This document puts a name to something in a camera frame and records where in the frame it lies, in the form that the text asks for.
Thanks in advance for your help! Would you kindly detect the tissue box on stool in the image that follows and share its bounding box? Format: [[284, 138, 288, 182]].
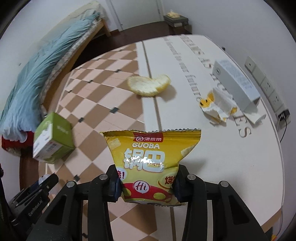
[[164, 11, 189, 28]]

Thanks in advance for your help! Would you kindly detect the checkered table cloth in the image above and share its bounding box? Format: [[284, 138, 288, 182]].
[[39, 35, 285, 230]]

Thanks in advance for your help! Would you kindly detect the red bed sheet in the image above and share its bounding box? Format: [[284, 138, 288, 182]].
[[1, 132, 34, 157]]

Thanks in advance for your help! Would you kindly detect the grey white carton box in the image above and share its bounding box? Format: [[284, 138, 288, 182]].
[[213, 59, 266, 125]]

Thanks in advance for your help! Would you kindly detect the wooden bed frame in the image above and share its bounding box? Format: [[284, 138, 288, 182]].
[[40, 18, 111, 115]]

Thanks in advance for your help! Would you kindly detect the light blue duvet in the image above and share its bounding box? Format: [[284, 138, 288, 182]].
[[1, 11, 100, 143]]

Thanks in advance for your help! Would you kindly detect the crumpled white yellow wrapper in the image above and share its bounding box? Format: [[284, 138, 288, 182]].
[[199, 88, 238, 123]]

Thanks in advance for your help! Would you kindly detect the black power cable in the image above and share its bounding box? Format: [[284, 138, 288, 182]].
[[276, 111, 289, 144]]

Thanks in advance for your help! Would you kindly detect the yellow Guoba snack bag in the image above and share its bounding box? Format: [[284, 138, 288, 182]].
[[101, 129, 201, 206]]

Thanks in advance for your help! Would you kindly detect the yellow pomelo peel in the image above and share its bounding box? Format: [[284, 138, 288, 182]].
[[127, 74, 171, 97]]

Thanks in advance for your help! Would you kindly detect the white wall power strip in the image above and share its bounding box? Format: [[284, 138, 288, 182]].
[[244, 56, 291, 129]]

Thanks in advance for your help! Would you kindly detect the green white medicine box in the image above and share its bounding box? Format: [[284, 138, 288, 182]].
[[33, 112, 75, 164]]

